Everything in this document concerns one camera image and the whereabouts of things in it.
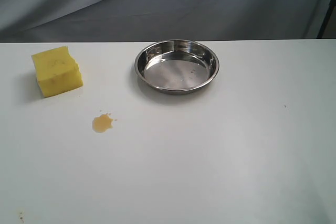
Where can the yellow sponge block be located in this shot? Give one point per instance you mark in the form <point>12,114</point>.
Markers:
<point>56,71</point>

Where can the brown liquid spill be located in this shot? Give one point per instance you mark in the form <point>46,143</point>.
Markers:
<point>102,123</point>

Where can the round stainless steel pan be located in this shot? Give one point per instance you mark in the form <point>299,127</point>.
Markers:
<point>176,67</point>

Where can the grey backdrop cloth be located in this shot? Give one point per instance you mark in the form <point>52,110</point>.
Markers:
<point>154,20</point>

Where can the black stand pole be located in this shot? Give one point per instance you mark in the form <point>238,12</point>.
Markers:
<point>327,29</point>

